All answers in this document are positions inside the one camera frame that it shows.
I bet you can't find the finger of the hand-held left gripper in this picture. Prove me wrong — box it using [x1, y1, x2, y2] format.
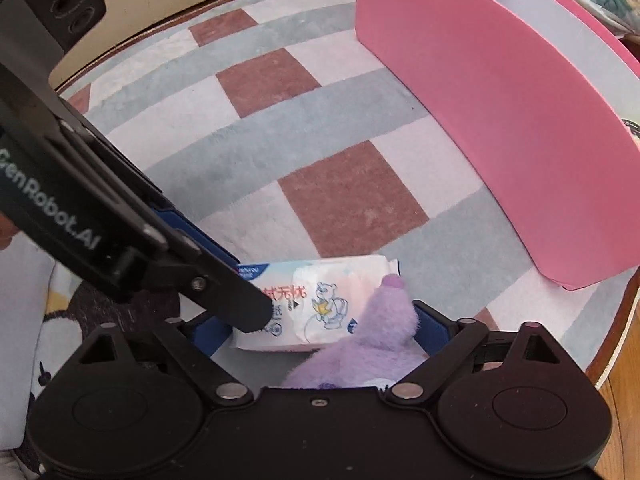
[60, 110, 241, 271]
[145, 230, 273, 335]

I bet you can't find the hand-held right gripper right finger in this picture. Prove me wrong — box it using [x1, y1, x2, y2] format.
[387, 300, 568, 403]

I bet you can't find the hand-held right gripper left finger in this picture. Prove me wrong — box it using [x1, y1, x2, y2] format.
[75, 311, 251, 407]

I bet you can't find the small white tissue pack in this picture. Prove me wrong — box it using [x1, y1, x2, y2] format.
[229, 255, 402, 353]

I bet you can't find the purple plush toy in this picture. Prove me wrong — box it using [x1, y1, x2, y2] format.
[282, 272, 428, 391]

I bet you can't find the pink cardboard box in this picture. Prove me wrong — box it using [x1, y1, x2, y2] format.
[356, 0, 640, 291]

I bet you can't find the checkered rug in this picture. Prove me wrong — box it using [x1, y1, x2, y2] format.
[0, 0, 640, 461]

